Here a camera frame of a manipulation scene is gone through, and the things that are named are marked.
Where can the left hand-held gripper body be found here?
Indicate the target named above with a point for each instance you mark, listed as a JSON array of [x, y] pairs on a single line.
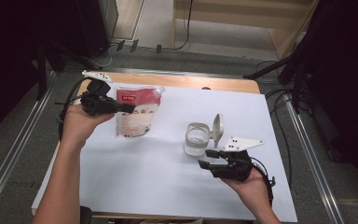
[[98, 102]]

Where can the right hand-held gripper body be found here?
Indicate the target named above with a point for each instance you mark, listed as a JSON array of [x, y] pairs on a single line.
[[236, 169]]

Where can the red and white spout pouch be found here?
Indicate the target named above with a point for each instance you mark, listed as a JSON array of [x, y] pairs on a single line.
[[136, 112]]

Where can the clear jar with flip lid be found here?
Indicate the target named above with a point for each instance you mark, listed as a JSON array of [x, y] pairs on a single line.
[[197, 137]]

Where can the person's right hand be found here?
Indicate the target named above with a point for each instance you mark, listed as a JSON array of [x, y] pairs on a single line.
[[254, 189]]

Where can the person's left hand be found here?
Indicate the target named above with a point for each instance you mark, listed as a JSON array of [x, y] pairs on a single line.
[[76, 124]]

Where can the black stand with long legs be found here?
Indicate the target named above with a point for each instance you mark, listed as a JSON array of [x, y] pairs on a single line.
[[74, 57]]

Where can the white paper sheet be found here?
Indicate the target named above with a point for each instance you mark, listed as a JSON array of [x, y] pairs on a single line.
[[155, 180]]

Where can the small black floor block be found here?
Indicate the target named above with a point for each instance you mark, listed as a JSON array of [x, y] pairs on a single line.
[[134, 45], [158, 48], [120, 45]]

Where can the dark cabinet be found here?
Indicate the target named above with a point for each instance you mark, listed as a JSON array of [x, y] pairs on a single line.
[[93, 25]]

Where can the dark curtain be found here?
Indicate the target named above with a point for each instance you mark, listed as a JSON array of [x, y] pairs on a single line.
[[9, 62], [348, 77]]

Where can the light wooden shelf unit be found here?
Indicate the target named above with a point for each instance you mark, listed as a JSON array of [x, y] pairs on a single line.
[[279, 40]]

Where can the long metal floor rail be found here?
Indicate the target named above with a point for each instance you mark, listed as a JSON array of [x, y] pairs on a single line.
[[317, 174], [12, 158]]

